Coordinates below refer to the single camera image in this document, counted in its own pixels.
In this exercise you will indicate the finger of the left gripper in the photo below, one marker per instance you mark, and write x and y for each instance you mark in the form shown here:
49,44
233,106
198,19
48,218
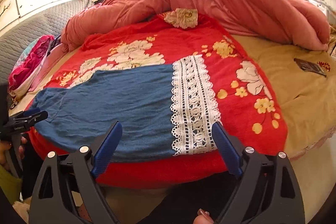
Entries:
16,126
27,113

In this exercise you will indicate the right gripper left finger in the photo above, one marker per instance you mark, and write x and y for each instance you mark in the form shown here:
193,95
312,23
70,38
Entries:
66,190

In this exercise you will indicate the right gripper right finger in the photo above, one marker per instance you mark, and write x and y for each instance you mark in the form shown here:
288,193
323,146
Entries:
267,189

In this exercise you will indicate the blue denim lace-trimmed pants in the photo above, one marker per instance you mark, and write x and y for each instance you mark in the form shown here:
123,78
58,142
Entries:
165,110

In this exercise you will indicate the left hand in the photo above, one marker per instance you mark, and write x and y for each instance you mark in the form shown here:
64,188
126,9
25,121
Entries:
5,146

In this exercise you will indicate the right hand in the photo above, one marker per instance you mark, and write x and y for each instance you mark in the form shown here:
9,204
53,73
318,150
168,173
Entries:
203,218

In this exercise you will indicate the magenta patterned pillow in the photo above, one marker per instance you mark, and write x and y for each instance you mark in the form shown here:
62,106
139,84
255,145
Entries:
28,66

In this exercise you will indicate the grey quilted headboard cushion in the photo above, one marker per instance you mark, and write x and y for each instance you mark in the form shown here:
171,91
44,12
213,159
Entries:
48,22

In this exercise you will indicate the red floral blanket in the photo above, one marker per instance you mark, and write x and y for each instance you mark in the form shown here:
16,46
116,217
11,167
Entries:
159,173

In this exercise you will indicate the beige bed sheet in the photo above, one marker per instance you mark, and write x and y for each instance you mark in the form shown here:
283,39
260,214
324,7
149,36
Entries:
302,92

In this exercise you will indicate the small dark packet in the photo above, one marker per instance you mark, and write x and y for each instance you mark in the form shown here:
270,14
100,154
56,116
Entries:
310,67

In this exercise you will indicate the pink quilted comforter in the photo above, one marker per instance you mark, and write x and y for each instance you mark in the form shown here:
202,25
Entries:
295,22

